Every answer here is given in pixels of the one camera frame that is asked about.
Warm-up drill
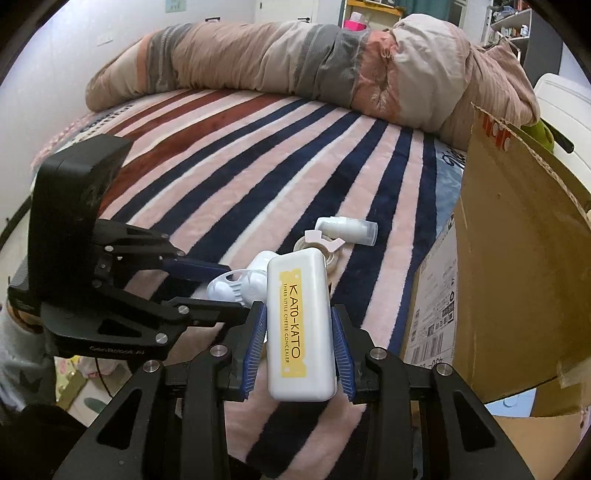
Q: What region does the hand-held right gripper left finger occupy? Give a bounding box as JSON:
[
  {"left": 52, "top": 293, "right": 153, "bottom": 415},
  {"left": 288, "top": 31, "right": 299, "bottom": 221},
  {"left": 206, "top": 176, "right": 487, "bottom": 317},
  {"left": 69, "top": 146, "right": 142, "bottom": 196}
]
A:
[{"left": 55, "top": 302, "right": 269, "bottom": 480}]

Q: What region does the yellow wooden shelf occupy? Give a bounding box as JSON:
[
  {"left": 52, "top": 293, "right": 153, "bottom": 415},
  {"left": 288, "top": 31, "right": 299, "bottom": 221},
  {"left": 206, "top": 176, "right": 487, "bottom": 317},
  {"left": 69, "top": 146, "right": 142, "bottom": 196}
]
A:
[{"left": 344, "top": 0, "right": 416, "bottom": 33}]

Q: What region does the green plastic item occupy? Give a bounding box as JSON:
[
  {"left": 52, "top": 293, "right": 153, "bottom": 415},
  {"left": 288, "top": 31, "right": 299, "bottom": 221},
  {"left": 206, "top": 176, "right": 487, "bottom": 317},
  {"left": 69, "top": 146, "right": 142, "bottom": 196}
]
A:
[{"left": 524, "top": 120, "right": 555, "bottom": 151}]

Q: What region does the striped fleece blanket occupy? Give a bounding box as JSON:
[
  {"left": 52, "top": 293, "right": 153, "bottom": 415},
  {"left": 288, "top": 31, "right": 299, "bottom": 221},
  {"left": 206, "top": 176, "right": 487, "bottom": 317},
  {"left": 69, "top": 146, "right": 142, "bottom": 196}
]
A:
[{"left": 30, "top": 88, "right": 467, "bottom": 480}]

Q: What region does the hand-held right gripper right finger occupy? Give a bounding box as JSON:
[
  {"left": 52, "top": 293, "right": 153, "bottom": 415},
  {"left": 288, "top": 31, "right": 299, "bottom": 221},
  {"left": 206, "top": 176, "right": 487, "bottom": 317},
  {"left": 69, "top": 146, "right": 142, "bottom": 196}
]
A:
[{"left": 329, "top": 304, "right": 523, "bottom": 480}]

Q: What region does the black cable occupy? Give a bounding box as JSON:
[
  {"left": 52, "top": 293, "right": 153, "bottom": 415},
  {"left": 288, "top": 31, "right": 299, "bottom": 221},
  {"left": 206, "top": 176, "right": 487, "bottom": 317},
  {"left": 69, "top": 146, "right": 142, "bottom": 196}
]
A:
[{"left": 93, "top": 355, "right": 117, "bottom": 398}]

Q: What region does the white chair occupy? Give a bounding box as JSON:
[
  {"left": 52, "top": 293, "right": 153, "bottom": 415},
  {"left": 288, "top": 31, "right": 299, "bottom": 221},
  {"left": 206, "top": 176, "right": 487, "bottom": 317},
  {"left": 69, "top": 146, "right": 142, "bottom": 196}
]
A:
[{"left": 533, "top": 74, "right": 591, "bottom": 155}]

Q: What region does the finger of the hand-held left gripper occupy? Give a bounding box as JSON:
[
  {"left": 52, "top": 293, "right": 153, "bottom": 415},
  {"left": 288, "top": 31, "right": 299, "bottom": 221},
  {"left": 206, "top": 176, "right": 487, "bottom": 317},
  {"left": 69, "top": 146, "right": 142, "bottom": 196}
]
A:
[
  {"left": 42, "top": 295, "right": 252, "bottom": 361},
  {"left": 93, "top": 220, "right": 232, "bottom": 291}
]

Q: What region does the white case with yellow label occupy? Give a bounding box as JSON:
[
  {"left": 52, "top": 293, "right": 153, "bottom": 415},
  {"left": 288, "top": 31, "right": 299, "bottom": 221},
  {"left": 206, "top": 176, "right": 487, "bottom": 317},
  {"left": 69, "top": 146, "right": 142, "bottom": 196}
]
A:
[{"left": 267, "top": 249, "right": 339, "bottom": 401}]

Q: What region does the patterned play mat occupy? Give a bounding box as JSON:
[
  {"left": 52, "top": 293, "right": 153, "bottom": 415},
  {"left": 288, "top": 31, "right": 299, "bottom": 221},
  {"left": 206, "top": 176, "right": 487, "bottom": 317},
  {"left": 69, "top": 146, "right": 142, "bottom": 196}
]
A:
[{"left": 54, "top": 356, "right": 136, "bottom": 418}]

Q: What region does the rolled beige and grey quilt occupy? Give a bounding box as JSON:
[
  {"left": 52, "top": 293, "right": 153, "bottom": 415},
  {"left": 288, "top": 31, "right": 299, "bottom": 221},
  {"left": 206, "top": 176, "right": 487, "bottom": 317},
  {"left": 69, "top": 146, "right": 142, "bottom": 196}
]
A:
[{"left": 85, "top": 13, "right": 541, "bottom": 148}]

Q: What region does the small white bottle clear cap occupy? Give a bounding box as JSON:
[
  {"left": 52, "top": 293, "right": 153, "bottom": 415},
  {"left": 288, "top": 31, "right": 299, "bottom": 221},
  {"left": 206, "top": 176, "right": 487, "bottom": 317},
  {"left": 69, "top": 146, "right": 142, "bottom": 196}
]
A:
[{"left": 315, "top": 216, "right": 378, "bottom": 243}]

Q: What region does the blue printed bedsheet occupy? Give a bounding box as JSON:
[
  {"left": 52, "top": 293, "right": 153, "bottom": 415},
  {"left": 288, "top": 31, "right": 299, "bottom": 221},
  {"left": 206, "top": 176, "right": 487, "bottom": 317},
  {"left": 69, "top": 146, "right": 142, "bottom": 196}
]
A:
[{"left": 431, "top": 138, "right": 469, "bottom": 243}]

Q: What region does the white shelf with items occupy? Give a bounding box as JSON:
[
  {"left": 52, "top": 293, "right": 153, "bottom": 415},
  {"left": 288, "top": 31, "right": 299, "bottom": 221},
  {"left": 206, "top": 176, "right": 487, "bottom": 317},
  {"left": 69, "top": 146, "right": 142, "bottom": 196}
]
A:
[{"left": 482, "top": 0, "right": 533, "bottom": 51}]

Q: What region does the brown cardboard box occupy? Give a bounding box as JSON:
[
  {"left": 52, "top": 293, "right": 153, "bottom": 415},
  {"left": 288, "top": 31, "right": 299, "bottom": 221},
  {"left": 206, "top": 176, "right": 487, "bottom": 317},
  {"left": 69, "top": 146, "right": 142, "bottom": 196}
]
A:
[{"left": 399, "top": 102, "right": 591, "bottom": 480}]

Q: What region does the dark cloth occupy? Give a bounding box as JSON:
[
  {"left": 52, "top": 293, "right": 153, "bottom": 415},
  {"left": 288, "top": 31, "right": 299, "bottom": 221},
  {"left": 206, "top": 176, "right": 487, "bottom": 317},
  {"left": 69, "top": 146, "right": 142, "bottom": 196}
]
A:
[{"left": 0, "top": 401, "right": 89, "bottom": 480}]

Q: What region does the white round plastic bottle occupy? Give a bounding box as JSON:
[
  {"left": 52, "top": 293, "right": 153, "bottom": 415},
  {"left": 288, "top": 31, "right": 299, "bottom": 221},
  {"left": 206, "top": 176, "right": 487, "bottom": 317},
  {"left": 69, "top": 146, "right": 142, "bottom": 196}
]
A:
[{"left": 206, "top": 251, "right": 279, "bottom": 310}]

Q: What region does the person's left forearm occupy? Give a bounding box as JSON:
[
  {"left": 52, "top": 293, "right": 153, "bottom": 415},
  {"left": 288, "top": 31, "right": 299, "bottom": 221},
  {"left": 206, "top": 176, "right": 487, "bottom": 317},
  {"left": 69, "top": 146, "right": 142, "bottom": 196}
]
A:
[{"left": 0, "top": 302, "right": 57, "bottom": 412}]

